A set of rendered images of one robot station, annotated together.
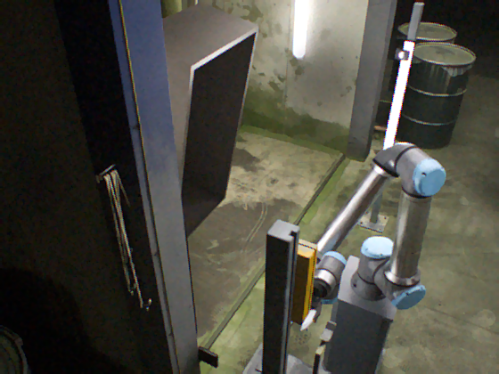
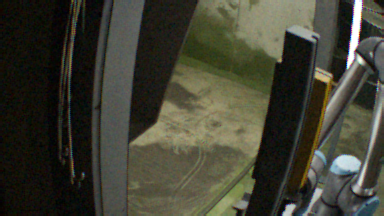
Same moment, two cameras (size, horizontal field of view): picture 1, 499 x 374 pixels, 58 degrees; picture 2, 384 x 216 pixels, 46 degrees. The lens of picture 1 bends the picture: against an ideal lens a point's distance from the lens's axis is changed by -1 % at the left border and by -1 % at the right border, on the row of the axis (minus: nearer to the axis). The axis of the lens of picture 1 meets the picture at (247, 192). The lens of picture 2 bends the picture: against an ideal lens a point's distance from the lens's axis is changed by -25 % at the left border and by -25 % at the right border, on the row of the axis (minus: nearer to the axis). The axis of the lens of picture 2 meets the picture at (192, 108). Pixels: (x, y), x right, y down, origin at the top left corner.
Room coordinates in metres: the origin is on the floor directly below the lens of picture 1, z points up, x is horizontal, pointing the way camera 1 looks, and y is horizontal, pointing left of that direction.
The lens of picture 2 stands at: (-0.09, 0.15, 1.93)
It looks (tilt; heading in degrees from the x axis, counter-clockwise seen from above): 28 degrees down; 356
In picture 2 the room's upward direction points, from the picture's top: 8 degrees clockwise
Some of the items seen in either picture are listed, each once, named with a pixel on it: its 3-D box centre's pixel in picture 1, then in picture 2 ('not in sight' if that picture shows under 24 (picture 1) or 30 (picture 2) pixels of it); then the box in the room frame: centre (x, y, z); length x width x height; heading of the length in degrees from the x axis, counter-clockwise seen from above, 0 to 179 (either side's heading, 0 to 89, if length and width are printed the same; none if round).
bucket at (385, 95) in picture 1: (385, 108); (336, 64); (4.42, -1.46, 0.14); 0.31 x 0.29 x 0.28; 151
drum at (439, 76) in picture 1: (431, 97); (372, 59); (4.04, -1.77, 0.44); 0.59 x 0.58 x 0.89; 166
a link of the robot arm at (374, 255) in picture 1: (378, 259); (343, 179); (1.49, -0.60, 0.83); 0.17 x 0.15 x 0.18; 21
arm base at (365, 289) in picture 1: (372, 278); (332, 204); (1.50, -0.59, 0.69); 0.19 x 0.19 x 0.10
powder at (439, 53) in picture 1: (442, 54); (377, 21); (4.05, -1.77, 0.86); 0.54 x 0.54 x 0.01
